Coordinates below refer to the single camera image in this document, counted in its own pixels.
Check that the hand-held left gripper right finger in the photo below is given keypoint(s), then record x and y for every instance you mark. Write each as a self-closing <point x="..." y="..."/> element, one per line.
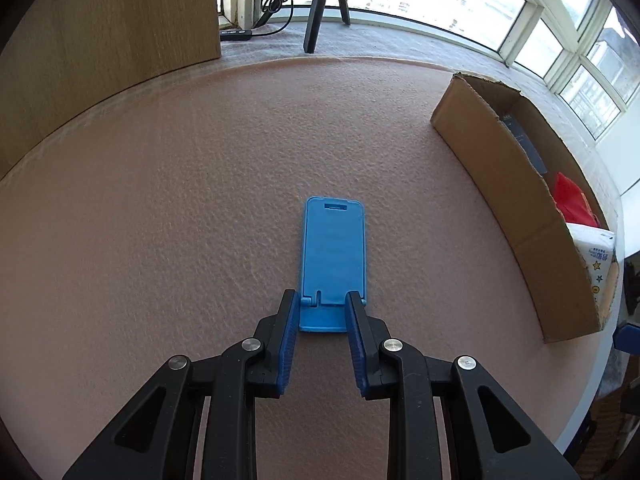
<point x="356" y="345"/>

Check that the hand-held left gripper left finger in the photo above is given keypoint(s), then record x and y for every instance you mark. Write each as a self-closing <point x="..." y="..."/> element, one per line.
<point x="286" y="340"/>

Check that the blue folding phone stand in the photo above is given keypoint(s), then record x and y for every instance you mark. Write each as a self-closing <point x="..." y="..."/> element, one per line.
<point x="332" y="245"/>

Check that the brown cardboard box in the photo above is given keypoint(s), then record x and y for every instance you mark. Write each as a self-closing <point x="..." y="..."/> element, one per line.
<point x="500" y="160"/>

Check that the white patterned tissue pack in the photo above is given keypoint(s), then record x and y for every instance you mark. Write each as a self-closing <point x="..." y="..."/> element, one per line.
<point x="597" y="255"/>

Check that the red cloth bag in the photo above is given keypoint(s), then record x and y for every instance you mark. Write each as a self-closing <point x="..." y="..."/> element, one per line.
<point x="572" y="202"/>

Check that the black printed card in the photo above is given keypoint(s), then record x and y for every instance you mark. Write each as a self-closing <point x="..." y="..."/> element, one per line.
<point x="525" y="145"/>

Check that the pink felt mat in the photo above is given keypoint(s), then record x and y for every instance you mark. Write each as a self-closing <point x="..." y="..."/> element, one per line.
<point x="200" y="185"/>

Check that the black tripod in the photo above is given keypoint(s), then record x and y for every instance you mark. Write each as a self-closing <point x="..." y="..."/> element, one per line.
<point x="316" y="15"/>

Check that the light wooden board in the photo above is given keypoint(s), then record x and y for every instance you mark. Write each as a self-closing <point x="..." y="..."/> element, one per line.
<point x="100" y="35"/>

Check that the white window frame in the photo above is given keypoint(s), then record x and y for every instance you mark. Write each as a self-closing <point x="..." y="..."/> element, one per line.
<point x="525" y="20"/>

